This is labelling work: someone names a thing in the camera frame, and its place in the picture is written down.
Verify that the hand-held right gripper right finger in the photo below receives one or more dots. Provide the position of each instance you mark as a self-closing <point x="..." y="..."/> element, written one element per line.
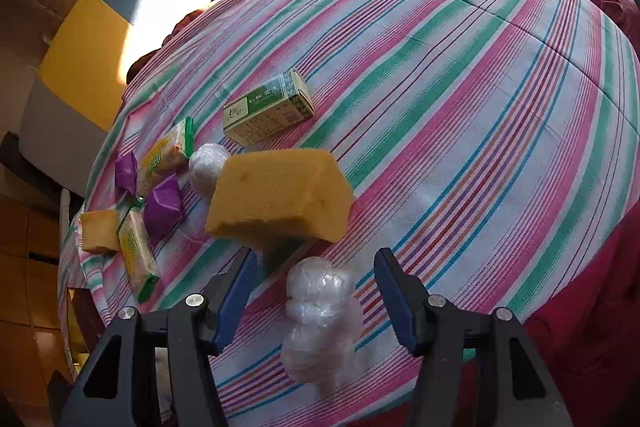
<point x="395" y="297"/>

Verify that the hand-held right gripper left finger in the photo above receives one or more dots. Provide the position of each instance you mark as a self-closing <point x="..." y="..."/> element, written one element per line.
<point x="235" y="292"/>

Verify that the large clear plastic wrap ball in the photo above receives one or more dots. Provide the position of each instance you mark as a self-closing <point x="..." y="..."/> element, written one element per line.
<point x="320" y="322"/>

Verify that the yellow sponge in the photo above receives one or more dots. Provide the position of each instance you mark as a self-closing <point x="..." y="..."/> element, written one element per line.
<point x="280" y="197"/>

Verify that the purple snack packet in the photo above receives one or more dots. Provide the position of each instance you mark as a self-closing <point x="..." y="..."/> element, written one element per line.
<point x="162" y="207"/>
<point x="126" y="174"/>

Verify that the yellow snack packet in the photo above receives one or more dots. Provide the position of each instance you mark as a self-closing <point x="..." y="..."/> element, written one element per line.
<point x="160" y="157"/>
<point x="136" y="252"/>

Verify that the small clear plastic wrap ball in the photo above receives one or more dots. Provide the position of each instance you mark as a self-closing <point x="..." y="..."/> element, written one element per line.
<point x="207" y="169"/>

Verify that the small yellow cake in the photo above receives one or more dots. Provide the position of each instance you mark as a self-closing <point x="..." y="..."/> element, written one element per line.
<point x="100" y="232"/>

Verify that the green carton box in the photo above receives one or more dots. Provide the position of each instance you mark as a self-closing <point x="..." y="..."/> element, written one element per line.
<point x="265" y="112"/>

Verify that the striped bed sheet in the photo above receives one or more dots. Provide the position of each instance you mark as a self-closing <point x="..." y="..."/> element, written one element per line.
<point x="450" y="107"/>

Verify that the wooden wardrobe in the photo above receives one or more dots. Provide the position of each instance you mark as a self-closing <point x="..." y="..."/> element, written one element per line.
<point x="30" y="287"/>

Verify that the dark brown cloth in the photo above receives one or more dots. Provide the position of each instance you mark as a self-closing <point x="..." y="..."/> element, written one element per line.
<point x="150" y="62"/>

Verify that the colour-block padded headboard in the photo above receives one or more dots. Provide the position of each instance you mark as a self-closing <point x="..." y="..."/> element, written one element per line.
<point x="90" y="37"/>

